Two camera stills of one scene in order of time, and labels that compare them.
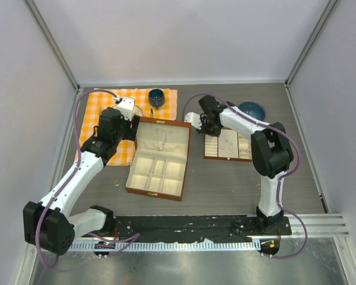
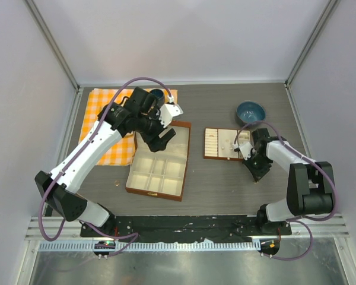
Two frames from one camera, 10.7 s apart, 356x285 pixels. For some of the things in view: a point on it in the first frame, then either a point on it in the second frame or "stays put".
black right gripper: x=215 y=133 to x=257 y=174
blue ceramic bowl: x=254 y=108 stays put
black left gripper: x=131 y=126 to x=155 y=142
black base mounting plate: x=183 y=228 stays put
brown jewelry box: x=159 y=164 stays put
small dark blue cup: x=156 y=97 stays put
